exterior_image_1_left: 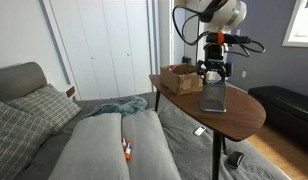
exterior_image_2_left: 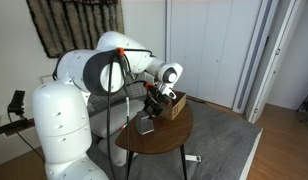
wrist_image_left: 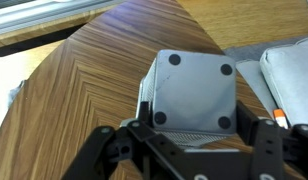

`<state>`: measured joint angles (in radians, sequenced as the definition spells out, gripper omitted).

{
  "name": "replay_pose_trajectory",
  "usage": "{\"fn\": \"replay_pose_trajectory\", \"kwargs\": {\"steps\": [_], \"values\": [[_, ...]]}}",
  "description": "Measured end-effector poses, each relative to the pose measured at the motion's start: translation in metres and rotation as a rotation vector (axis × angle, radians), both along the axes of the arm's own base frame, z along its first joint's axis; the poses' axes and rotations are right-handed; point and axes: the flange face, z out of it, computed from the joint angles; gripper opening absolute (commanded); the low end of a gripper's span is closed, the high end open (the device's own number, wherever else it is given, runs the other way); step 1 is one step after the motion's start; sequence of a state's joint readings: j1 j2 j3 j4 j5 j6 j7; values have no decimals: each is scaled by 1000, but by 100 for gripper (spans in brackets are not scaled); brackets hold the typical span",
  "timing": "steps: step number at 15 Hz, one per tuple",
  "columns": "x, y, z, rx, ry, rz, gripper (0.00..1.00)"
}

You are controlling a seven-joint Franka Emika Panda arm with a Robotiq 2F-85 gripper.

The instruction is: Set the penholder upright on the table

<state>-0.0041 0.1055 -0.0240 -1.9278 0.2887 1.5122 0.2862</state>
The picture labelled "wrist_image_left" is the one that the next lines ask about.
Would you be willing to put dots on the grey floor rug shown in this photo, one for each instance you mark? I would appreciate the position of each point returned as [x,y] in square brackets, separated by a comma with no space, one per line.
[240,50]

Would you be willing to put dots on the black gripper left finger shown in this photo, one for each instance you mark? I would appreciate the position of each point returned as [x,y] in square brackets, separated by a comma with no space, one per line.
[144,140]

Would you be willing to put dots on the orange marker pen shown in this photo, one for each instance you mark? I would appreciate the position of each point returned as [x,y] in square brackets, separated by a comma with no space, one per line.
[280,118]

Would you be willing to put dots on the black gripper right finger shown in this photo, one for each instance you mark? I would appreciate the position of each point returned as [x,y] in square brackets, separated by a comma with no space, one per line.
[270,146]

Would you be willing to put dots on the silver mesh penholder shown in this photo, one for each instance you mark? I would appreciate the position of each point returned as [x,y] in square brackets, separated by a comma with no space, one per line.
[194,93]

